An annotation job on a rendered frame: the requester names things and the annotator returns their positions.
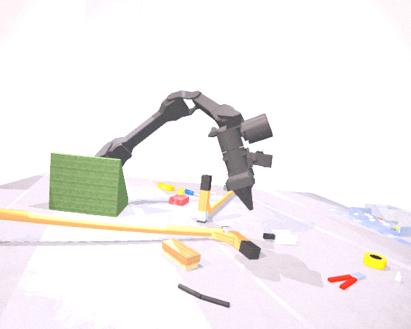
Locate grey bent rod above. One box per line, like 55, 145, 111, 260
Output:
178, 283, 230, 308

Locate long yellow pole with dark tip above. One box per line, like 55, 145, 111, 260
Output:
0, 208, 261, 260

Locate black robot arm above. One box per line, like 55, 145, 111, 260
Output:
95, 90, 273, 168

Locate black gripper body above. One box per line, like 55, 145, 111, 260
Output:
222, 146, 255, 192

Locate red-handled pliers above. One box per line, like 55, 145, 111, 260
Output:
327, 272, 366, 290

